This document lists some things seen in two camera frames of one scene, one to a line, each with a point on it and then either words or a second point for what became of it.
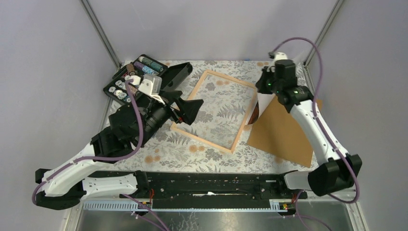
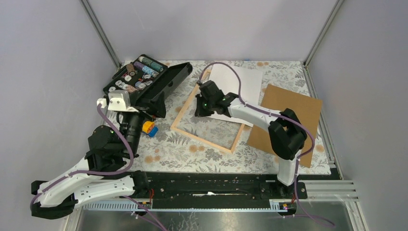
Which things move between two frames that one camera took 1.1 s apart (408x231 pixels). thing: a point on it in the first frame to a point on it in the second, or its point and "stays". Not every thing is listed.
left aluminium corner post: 101,33 stays
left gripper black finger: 170,96 to 157,105
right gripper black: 265,72 to 199,112
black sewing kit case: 132,73 stays
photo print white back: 263,100 to 225,77
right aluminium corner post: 325,29 stays
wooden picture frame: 206,140 stays
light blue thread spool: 146,70 stays
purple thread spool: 138,65 stays
